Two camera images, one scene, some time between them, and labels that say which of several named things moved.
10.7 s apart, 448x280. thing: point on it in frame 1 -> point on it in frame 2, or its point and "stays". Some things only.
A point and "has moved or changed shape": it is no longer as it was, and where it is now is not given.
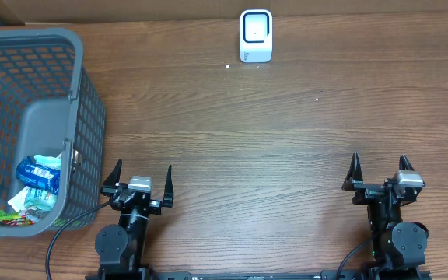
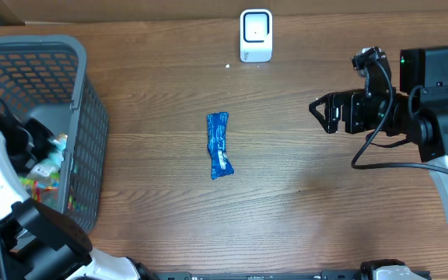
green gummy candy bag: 14,218 has moved or changed shape
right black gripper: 367,190 -> 351,99
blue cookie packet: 40,176 -> 217,128
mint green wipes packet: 33,197 -> 56,155
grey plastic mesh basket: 33,96 stays
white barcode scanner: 256,36 stays
